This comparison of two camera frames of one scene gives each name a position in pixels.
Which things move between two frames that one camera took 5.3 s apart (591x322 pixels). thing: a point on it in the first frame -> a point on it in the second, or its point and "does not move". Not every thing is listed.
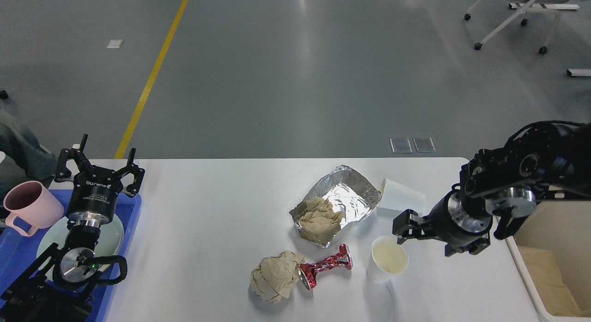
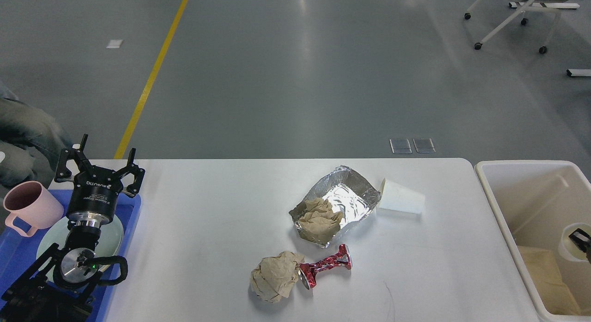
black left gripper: x=93 y=199 does not move
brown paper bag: x=555 y=298 does not move
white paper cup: x=387 y=258 -> x=568 y=248
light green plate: x=110 y=242 does not move
